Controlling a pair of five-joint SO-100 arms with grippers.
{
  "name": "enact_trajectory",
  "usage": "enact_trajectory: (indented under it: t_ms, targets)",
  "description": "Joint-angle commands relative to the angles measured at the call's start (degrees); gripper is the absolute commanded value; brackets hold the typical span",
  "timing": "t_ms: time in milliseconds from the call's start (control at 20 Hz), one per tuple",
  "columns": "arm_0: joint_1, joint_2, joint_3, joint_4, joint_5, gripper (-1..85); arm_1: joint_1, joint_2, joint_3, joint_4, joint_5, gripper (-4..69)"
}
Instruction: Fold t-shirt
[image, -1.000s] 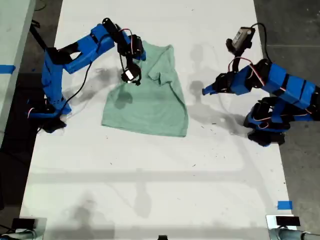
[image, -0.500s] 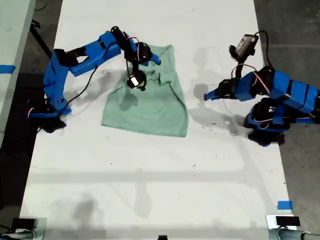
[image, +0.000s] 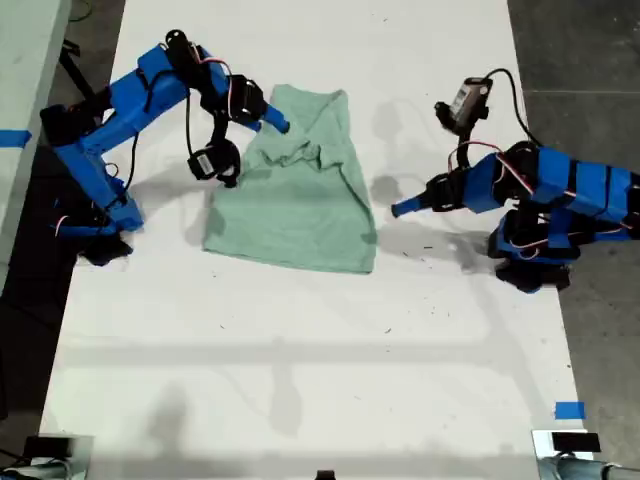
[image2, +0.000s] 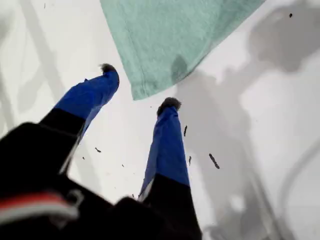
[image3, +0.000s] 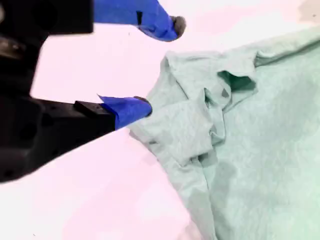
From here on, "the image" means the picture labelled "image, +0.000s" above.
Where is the pale blue object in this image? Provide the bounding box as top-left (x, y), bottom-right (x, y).
top-left (0, 458), bottom-right (76, 480)
top-left (537, 455), bottom-right (640, 480)

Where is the black stand leg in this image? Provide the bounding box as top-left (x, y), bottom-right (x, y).
top-left (58, 42), bottom-right (107, 121)

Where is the black camera box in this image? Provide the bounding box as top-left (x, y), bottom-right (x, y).
top-left (186, 140), bottom-right (242, 189)
top-left (433, 77), bottom-right (492, 135)

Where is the black camera stalk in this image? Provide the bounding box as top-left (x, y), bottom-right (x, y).
top-left (452, 127), bottom-right (479, 174)
top-left (208, 107), bottom-right (234, 149)

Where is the white plate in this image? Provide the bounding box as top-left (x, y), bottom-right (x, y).
top-left (530, 428), bottom-right (597, 462)

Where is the pale green T-shirt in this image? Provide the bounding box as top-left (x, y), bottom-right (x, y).
top-left (202, 83), bottom-right (377, 275)

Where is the pale side table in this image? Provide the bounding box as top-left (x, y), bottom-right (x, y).
top-left (0, 0), bottom-right (72, 296)

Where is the blue tape strip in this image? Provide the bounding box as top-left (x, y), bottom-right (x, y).
top-left (0, 128), bottom-right (33, 147)
top-left (554, 400), bottom-right (587, 421)

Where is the black camera cable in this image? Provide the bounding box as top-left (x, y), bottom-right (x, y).
top-left (184, 87), bottom-right (197, 159)
top-left (484, 68), bottom-right (544, 149)

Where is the small black box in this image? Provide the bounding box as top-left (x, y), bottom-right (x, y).
top-left (23, 436), bottom-right (75, 459)
top-left (551, 431), bottom-right (602, 454)

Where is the grey metal plate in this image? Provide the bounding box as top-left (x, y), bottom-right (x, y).
top-left (37, 433), bottom-right (95, 480)

